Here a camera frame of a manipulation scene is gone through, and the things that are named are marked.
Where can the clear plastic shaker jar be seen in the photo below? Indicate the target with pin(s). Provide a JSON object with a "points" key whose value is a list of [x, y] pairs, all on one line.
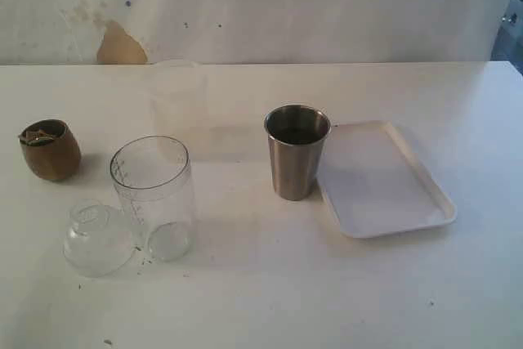
{"points": [[152, 177]]}

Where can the clear dome shaker lid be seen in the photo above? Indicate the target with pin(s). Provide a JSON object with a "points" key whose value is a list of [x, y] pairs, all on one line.
{"points": [[98, 240]]}

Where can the translucent frosted plastic cup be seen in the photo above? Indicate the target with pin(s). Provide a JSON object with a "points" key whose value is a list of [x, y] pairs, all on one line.
{"points": [[178, 95]]}

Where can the coins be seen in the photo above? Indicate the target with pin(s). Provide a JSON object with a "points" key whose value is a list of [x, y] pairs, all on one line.
{"points": [[42, 132]]}

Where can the stainless steel tumbler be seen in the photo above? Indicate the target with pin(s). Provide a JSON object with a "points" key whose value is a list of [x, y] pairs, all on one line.
{"points": [[296, 135]]}

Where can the white rectangular tray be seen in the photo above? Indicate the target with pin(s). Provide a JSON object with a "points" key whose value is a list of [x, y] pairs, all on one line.
{"points": [[374, 184]]}

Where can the brown wooden cup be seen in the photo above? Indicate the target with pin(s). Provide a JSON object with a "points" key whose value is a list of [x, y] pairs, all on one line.
{"points": [[56, 161]]}

